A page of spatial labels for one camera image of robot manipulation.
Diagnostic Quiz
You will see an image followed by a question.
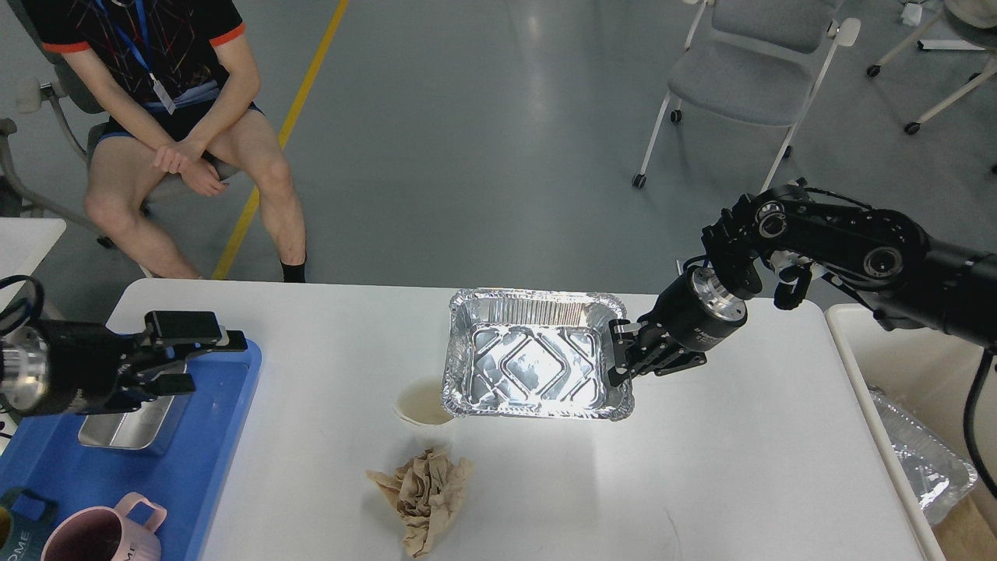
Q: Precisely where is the white side table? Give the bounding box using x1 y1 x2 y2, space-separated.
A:
1 217 65 278

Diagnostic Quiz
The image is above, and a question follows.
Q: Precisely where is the grey office chair left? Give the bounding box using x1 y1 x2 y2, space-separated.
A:
0 0 234 250

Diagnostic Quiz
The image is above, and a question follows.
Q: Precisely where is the dark teal mug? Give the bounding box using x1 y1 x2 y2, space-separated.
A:
1 486 59 560

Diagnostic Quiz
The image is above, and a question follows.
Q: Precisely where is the pink plastic mug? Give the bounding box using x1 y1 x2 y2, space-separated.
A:
41 492 167 560

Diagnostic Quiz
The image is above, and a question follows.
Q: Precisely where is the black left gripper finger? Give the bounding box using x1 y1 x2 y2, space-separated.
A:
140 372 196 398
145 310 247 360

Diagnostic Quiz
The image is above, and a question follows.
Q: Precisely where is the grey office chair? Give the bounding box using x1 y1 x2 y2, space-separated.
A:
631 1 861 189
0 0 234 250

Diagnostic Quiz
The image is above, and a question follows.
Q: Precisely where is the white paper cup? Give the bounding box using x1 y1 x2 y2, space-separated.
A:
393 377 456 453

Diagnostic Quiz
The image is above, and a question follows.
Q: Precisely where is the white chair far right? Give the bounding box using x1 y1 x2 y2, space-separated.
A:
852 1 995 189

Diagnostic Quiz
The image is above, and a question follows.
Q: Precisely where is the blue plastic tray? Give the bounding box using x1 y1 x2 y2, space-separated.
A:
1 341 262 560

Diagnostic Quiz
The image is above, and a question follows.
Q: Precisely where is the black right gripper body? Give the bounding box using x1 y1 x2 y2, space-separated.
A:
635 269 748 374

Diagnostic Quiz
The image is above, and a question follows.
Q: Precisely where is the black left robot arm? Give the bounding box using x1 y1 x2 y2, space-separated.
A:
1 276 247 418

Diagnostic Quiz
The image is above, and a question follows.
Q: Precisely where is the crumpled brown paper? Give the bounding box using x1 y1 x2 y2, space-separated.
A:
365 450 476 560

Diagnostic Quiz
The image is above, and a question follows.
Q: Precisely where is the stainless steel tray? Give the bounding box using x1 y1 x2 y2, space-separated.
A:
78 393 192 456

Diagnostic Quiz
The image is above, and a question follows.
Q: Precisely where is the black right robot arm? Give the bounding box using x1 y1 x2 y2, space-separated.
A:
608 180 996 492

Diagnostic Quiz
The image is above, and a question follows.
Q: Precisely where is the aluminium foil tray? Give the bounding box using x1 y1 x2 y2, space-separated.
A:
441 288 636 422

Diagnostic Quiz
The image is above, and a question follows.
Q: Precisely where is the grey office chair right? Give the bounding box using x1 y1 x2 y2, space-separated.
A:
631 1 861 189

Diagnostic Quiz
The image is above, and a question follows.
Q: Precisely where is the white plastic bin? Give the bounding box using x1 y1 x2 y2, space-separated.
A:
826 303 995 560

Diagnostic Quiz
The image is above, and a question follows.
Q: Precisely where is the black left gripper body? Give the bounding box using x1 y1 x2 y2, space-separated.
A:
2 320 153 418

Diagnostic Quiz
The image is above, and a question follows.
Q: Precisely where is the person in patterned shirt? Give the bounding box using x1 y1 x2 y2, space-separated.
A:
24 1 307 283

